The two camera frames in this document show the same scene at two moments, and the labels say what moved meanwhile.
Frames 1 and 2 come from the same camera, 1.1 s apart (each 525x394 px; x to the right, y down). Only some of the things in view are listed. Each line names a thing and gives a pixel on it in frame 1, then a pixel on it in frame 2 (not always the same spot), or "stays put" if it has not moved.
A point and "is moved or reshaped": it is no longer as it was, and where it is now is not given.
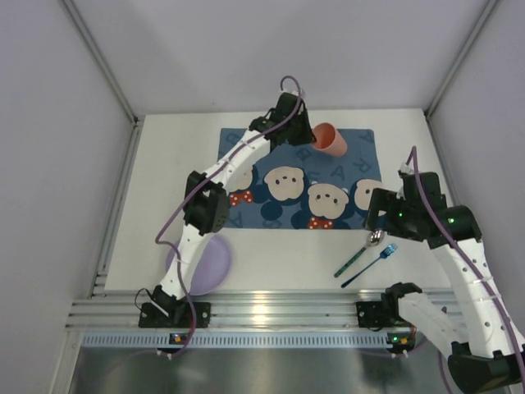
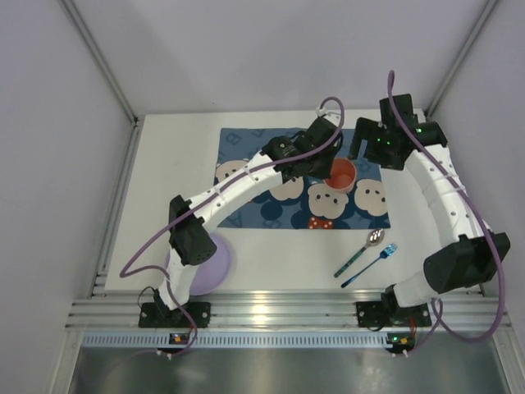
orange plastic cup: [328, 139] is moved or reshaped
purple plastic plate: [211, 267] stays put
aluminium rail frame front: [98, 309] stays put
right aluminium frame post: [428, 111] stays put
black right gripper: [377, 208] to [360, 137]
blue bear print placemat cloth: [299, 187] stays put
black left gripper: [303, 126] to [318, 162]
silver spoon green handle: [375, 238] stays put
